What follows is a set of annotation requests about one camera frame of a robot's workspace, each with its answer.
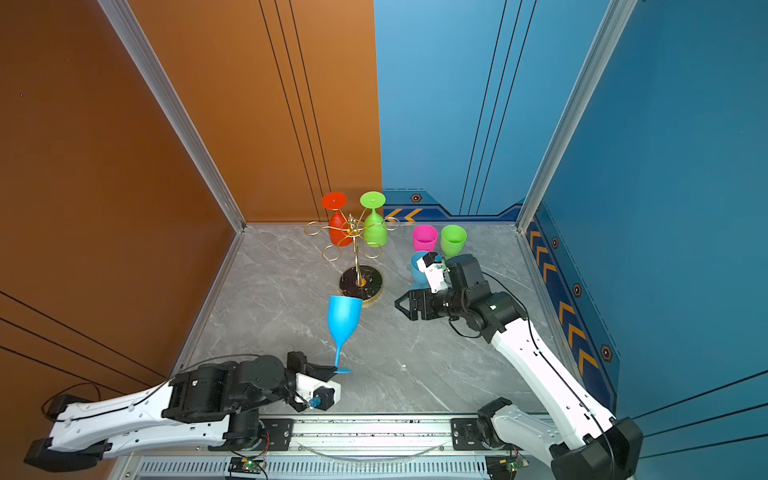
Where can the green wine glass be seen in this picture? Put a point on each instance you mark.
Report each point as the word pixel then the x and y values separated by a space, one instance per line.
pixel 375 232
pixel 452 240

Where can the aluminium corner post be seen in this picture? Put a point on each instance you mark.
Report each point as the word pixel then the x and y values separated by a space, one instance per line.
pixel 127 27
pixel 610 30

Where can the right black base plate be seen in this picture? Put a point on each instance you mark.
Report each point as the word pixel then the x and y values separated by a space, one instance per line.
pixel 473 433

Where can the right aluminium corner post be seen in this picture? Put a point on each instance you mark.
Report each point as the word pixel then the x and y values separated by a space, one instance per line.
pixel 610 30

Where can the gold wine glass rack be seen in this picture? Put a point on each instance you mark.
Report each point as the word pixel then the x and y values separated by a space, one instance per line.
pixel 361 281

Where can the magenta wine glass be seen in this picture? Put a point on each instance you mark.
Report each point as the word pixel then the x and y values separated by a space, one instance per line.
pixel 425 238

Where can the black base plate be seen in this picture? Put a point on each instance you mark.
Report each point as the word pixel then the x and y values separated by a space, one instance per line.
pixel 473 433
pixel 279 433

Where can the green circuit board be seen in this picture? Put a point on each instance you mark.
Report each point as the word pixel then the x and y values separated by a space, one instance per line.
pixel 241 467
pixel 504 468

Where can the right green circuit board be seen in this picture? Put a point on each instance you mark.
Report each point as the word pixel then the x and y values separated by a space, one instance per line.
pixel 504 468

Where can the left aluminium corner post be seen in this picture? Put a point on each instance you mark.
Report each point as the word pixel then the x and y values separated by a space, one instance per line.
pixel 127 27

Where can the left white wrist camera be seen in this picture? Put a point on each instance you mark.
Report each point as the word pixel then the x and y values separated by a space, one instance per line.
pixel 315 394

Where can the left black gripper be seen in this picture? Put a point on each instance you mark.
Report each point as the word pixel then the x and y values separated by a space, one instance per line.
pixel 299 361

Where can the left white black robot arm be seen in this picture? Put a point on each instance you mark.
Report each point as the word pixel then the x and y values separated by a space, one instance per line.
pixel 214 403

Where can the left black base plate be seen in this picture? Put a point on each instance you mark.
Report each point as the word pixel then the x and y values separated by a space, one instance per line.
pixel 279 433

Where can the blue wine glass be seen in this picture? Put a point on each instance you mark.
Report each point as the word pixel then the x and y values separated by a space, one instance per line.
pixel 343 316
pixel 419 278

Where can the red wine glass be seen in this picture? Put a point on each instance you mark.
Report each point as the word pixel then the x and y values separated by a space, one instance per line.
pixel 337 225

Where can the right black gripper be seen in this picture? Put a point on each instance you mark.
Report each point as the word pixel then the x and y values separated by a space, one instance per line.
pixel 413 313

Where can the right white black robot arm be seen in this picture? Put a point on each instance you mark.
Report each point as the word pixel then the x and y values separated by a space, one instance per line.
pixel 582 439

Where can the left green circuit board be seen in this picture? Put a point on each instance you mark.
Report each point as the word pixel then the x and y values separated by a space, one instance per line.
pixel 241 467

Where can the aluminium front rail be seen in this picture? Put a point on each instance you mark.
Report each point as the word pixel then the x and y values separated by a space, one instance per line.
pixel 382 446

